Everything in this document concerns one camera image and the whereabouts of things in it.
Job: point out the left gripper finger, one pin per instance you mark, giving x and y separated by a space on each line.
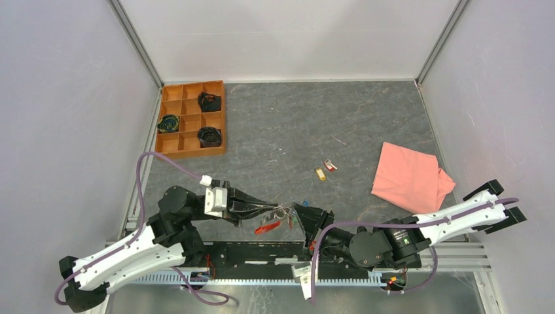
241 199
249 212

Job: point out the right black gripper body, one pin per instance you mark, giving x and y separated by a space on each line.
335 242

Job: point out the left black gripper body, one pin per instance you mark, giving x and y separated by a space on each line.
227 213

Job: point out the steel key holder red handle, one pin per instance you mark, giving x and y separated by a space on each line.
279 217

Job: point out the yellow key tag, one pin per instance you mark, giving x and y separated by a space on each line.
320 174

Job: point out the red key tag with ring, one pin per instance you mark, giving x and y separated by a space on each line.
329 165

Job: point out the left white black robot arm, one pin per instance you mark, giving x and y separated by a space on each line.
166 239

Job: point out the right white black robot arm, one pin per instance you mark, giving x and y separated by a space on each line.
397 243

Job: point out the black rolled item bottom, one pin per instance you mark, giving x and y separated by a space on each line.
209 137

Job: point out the black rolled item top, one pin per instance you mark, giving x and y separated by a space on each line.
209 102

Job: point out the pink folded cloth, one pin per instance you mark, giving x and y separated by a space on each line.
411 180

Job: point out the green black rolled item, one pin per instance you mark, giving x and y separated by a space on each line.
168 123

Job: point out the orange compartment tray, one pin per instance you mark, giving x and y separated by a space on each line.
181 100

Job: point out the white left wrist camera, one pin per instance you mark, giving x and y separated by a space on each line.
216 197

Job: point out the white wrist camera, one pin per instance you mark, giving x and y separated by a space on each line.
216 197
306 275

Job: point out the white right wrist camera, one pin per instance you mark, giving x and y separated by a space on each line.
306 275

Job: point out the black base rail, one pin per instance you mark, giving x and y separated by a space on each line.
273 260

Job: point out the white slotted cable duct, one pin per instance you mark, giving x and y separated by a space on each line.
200 278

